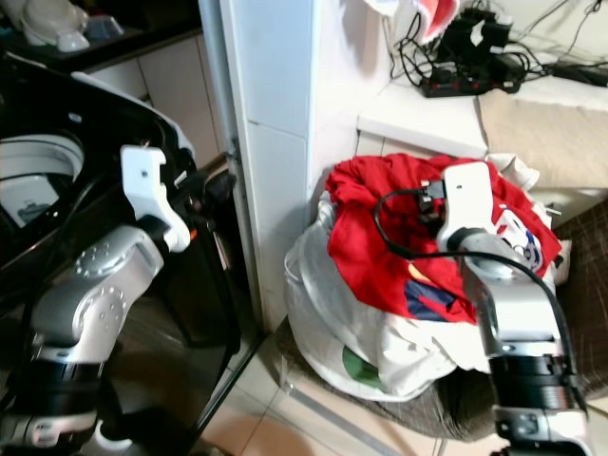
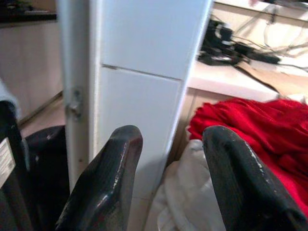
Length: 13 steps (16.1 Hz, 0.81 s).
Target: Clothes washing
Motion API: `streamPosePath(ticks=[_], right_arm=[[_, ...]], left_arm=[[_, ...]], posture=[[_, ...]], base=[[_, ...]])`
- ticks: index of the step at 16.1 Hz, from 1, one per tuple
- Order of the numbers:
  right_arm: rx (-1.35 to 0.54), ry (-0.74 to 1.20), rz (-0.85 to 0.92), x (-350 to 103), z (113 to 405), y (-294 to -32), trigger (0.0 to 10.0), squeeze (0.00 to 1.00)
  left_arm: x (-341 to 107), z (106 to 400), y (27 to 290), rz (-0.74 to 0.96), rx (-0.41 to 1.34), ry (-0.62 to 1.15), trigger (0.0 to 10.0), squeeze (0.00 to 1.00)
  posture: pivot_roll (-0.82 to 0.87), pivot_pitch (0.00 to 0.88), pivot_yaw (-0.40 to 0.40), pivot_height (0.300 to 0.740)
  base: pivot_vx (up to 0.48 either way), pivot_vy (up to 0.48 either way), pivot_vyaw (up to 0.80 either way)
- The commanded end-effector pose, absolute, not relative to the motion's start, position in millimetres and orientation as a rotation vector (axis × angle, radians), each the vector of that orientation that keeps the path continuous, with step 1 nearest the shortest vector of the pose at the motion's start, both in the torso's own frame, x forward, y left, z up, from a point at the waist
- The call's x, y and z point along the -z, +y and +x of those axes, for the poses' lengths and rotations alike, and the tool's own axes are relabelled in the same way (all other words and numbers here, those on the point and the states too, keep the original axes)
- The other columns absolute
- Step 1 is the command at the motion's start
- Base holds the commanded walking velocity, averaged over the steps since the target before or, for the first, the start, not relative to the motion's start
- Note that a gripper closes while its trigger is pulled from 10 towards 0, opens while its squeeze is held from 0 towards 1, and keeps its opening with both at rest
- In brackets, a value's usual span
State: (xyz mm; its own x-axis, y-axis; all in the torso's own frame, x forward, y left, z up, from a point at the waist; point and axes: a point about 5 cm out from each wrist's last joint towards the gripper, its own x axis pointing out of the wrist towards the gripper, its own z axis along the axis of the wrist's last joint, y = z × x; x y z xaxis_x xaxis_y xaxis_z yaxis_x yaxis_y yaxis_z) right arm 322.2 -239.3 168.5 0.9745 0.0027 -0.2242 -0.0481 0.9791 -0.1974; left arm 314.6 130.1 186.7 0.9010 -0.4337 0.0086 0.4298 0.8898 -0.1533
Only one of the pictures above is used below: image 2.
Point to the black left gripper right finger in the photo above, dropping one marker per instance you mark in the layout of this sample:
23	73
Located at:
240	183

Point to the metal door hinge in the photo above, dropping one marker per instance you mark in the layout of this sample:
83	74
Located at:
75	106

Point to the red cloth garment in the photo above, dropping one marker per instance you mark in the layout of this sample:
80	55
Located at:
264	134

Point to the white cabinet door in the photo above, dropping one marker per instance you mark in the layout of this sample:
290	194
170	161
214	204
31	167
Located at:
134	84

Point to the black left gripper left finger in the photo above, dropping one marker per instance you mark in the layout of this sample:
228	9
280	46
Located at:
106	178

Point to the brown cardboard sheet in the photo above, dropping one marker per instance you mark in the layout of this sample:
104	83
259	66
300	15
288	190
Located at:
274	77

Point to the white cloth garment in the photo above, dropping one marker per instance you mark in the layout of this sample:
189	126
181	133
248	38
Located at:
183	192

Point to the black labelled machine frame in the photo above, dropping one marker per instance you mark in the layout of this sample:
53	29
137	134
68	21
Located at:
9	163

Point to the black power adapter bundle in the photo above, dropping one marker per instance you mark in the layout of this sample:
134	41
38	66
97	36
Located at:
226	48

